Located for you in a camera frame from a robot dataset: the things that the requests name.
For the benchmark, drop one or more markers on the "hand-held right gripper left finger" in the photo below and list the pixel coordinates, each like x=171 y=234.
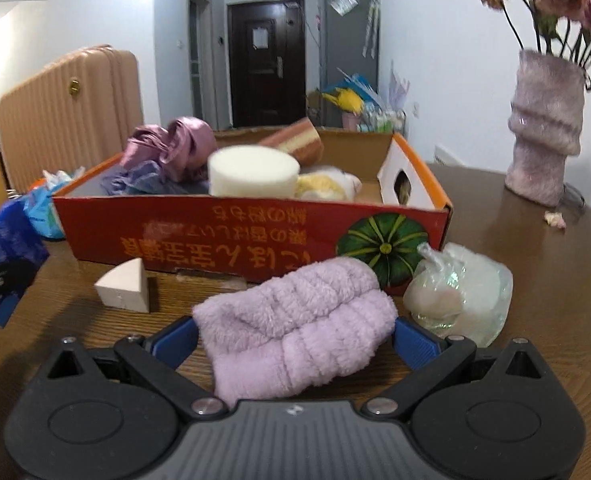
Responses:
x=175 y=337

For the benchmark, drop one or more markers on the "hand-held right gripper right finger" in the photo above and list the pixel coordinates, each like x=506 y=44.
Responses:
x=415 y=347

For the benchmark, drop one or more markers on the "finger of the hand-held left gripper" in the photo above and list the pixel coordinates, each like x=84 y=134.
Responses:
x=10 y=240

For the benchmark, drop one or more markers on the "red cardboard box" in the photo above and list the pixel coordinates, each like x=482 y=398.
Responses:
x=175 y=240

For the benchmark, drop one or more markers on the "lilac fluffy towel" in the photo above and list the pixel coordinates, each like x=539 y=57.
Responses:
x=295 y=325

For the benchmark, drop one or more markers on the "white plush toy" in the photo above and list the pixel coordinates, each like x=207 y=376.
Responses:
x=349 y=182

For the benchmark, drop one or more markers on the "white round sponge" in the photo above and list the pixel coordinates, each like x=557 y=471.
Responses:
x=253 y=172

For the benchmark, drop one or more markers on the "yellow plush sheep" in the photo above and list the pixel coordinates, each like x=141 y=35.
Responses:
x=320 y=185

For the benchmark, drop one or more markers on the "mauve satin scrunchie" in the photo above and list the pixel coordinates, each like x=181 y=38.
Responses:
x=185 y=145

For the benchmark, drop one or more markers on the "pink layered sponge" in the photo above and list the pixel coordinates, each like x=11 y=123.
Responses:
x=295 y=140

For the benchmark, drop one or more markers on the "blue tissue pack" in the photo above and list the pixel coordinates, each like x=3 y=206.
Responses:
x=45 y=215

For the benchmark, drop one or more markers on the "clear plastic bag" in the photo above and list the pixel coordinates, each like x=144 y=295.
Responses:
x=455 y=295

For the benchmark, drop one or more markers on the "white wedge sponge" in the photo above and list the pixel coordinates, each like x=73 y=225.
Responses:
x=123 y=287

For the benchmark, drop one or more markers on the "pink ribbed suitcase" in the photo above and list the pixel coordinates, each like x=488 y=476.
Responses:
x=50 y=120

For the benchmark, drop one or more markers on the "fallen rose petal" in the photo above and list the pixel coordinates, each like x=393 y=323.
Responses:
x=554 y=219

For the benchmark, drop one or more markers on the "black eyeglasses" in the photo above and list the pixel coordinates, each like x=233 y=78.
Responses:
x=573 y=197

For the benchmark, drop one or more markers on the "white storage cart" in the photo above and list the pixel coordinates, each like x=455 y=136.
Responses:
x=383 y=120

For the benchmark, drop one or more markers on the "pink plastic bucket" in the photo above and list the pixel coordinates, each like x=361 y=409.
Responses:
x=350 y=121

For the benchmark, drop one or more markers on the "pink textured vase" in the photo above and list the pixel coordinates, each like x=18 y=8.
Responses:
x=545 y=130

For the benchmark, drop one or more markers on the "yellow watering can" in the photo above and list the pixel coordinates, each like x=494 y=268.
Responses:
x=345 y=100

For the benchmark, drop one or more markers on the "brown cardboard carton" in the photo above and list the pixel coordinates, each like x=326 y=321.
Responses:
x=314 y=107

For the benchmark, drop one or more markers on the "grey interior door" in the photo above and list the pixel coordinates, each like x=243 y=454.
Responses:
x=200 y=60

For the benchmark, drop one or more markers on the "blue plastic item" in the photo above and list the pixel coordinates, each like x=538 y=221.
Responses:
x=360 y=82

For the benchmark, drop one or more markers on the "dark brown entrance door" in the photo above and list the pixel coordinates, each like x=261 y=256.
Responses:
x=265 y=70

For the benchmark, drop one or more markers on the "grey refrigerator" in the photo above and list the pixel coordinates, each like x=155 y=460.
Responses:
x=345 y=50

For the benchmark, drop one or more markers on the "white folded umbrella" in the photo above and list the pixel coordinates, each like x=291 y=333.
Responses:
x=371 y=22

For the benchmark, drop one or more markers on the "paper sheet on refrigerator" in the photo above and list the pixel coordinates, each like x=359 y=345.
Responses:
x=343 y=2

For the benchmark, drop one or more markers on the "white wall heater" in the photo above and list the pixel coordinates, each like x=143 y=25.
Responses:
x=453 y=156

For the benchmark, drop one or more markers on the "purple wall decal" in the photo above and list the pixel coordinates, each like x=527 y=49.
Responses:
x=399 y=87

